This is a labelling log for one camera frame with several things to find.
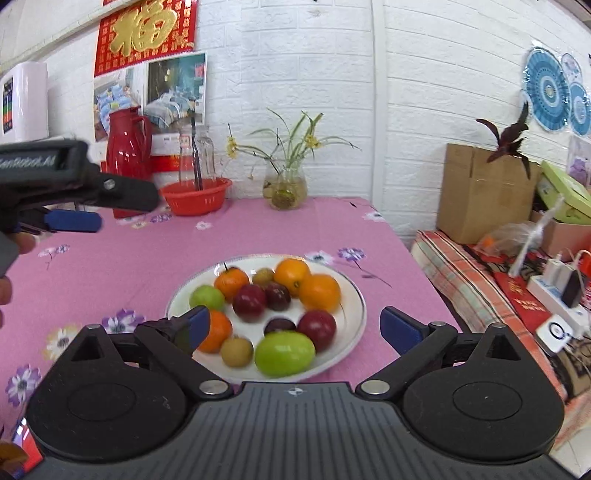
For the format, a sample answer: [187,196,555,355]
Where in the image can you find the white water dispenser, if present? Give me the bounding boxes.
[0,61,49,144]

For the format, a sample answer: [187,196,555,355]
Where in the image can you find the green box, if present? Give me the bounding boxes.
[536,161,591,226]

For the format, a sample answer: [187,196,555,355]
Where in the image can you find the dark red plum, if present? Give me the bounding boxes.
[232,284,266,323]

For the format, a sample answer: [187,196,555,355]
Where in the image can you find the white power strip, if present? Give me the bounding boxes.
[527,255,590,356]

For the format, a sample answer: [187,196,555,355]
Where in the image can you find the orange tangerine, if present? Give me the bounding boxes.
[197,310,233,354]

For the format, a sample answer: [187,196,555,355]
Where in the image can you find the small dark plum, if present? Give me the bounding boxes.
[264,282,291,312]

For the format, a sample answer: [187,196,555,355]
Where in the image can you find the large orange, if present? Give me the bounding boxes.
[273,258,311,298]

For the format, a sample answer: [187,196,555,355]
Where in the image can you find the tangerine with stem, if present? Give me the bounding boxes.
[213,263,250,303]

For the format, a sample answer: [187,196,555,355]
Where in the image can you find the red fu banner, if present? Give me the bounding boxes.
[94,0,198,77]

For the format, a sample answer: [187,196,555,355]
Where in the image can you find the glass pitcher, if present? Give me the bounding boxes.
[178,109,217,191]

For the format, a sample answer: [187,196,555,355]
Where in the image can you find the clear plastic bag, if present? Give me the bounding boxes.
[473,194,565,280]

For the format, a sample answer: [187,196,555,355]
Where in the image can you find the dark purple plant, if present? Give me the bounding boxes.
[476,102,531,179]

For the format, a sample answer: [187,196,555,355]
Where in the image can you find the glass vase with plant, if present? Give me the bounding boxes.
[225,109,359,211]

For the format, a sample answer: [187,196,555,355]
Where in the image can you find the small orange kumquat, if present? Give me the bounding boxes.
[298,274,342,313]

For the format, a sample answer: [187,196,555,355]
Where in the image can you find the wall calendar poster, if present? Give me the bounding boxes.
[92,52,207,175]

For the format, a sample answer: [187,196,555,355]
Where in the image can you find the brown kiwi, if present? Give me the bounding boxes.
[219,337,253,368]
[252,268,274,288]

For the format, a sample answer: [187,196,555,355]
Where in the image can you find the plaid cloth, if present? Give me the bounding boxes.
[411,230,590,447]

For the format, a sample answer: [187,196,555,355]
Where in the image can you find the pink floral tablecloth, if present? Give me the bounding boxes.
[1,198,453,437]

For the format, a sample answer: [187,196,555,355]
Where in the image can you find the red thermos jug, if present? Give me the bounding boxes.
[106,107,152,219]

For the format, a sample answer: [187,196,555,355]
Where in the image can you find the person's left hand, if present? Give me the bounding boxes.
[1,232,37,306]

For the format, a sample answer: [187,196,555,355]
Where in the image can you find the green apple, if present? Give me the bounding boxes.
[254,331,315,378]
[189,285,225,311]

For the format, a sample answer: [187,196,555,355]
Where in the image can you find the red plastic basket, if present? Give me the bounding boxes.
[160,178,232,216]

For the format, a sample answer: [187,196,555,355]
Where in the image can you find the white plate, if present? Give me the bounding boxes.
[165,254,368,384]

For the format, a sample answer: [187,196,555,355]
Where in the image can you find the blue wall decorations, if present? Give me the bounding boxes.
[522,46,590,137]

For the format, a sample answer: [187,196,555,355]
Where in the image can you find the cardboard box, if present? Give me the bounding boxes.
[436,144,541,244]

